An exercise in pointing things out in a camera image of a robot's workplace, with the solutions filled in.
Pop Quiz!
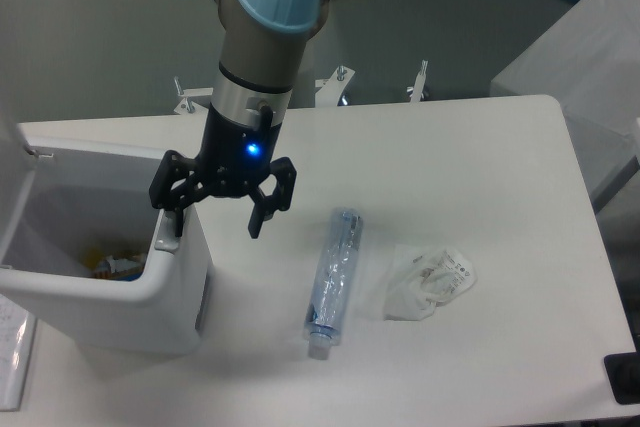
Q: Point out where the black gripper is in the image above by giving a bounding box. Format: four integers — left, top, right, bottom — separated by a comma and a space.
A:
149, 104, 297, 239

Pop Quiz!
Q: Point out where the white covered side table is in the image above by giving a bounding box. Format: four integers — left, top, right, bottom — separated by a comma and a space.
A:
490, 0, 639, 206

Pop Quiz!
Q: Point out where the colourful trash inside can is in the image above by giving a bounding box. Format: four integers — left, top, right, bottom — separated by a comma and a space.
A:
81, 248, 148, 282

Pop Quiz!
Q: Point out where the black object at table edge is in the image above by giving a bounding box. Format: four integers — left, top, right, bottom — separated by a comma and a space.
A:
604, 352, 639, 405

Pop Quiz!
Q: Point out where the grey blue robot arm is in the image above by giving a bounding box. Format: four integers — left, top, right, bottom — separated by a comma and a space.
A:
149, 0, 331, 237

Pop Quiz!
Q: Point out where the white push-lid trash can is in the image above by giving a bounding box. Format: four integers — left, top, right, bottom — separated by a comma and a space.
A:
1, 118, 211, 354

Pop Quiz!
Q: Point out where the white mask in wrapper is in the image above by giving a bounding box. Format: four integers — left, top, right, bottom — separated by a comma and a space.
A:
383, 244, 477, 321

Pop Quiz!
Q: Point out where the laminated paper sheet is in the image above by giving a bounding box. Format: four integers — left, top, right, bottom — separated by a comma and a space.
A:
1, 296, 37, 412

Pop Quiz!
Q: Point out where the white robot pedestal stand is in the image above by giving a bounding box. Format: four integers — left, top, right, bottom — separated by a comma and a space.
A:
173, 59, 430, 115

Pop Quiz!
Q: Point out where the crushed clear plastic bottle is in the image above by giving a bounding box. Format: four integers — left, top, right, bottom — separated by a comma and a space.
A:
304, 208, 364, 360

